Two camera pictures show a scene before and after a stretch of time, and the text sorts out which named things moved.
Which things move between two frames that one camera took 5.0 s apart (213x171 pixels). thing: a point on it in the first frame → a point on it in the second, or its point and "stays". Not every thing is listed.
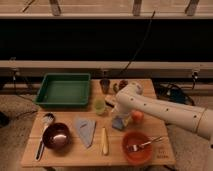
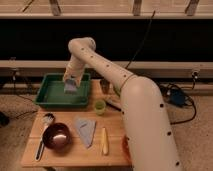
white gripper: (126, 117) → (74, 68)
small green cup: (99, 105) stays
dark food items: (121, 85) stays
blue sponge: (117, 123) → (70, 86)
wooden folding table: (95, 136) stays
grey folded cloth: (87, 128) stays
